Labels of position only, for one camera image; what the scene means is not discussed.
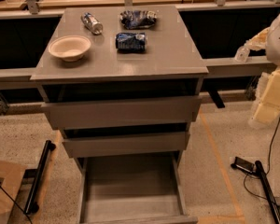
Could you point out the white paper bowl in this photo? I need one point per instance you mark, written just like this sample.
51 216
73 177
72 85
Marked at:
69 48

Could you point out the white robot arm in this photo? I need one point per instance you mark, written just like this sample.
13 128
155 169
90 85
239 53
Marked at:
273 44

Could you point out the black bar floor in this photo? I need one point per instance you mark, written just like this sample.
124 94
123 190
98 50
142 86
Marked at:
268 192
36 174

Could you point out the black bar left floor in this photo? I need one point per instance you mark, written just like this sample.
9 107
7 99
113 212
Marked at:
36 174

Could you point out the blue chip bag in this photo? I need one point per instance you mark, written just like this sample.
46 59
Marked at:
138 19

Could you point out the small black device floor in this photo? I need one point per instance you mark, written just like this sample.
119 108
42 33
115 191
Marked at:
243 165

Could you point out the clear sanitizer pump bottle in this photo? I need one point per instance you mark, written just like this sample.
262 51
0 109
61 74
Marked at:
242 54

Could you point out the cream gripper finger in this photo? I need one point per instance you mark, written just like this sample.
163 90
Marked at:
266 107
258 41

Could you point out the cardboard box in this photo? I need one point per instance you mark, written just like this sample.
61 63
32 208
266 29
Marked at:
11 175

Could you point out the black bar right floor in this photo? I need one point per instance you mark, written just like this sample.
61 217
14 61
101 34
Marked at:
268 192

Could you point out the grey middle drawer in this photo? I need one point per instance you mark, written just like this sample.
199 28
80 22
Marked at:
126 144

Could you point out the grey drawer cabinet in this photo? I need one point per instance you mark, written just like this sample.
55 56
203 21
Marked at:
170 66

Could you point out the grey top drawer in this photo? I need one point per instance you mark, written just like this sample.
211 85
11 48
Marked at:
116 113

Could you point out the open grey bottom drawer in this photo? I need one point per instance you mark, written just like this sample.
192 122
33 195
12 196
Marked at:
132 189

